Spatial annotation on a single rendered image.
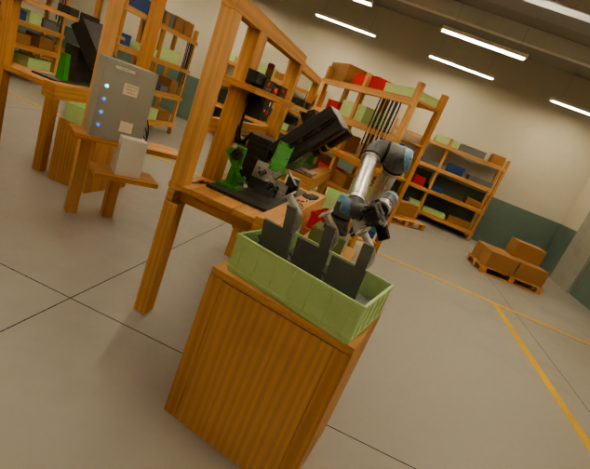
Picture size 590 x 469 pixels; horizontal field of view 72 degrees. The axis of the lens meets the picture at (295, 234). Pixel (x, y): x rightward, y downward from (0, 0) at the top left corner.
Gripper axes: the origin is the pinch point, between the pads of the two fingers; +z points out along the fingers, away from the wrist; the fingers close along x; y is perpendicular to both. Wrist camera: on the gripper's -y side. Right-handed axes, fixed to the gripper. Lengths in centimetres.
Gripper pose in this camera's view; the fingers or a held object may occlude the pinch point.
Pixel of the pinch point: (367, 232)
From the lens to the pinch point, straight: 161.1
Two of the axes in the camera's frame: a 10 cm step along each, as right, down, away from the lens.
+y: -4.5, -8.7, -1.8
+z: -4.7, 4.1, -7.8
